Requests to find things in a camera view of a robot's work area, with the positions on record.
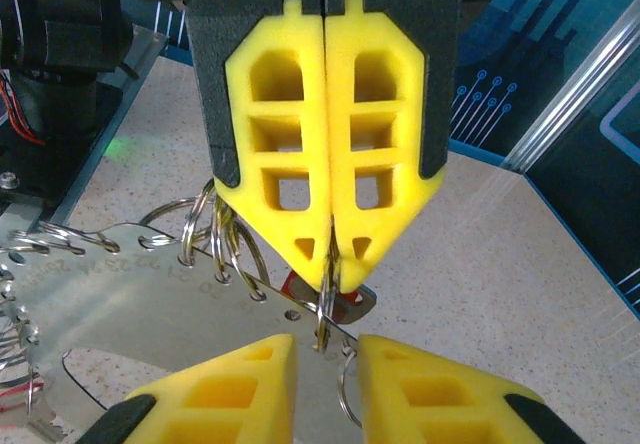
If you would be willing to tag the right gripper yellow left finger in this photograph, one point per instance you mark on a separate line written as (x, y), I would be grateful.
(215, 404)

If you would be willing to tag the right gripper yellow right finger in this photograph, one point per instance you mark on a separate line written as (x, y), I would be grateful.
(450, 404)

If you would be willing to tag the aluminium corner post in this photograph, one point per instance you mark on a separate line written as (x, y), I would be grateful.
(575, 89)

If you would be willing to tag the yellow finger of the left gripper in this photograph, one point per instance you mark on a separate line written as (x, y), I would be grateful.
(410, 109)
(240, 109)

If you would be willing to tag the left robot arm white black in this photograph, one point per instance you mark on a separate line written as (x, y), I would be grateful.
(60, 39)

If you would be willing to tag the red plastic key tag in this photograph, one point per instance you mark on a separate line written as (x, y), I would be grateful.
(294, 288)

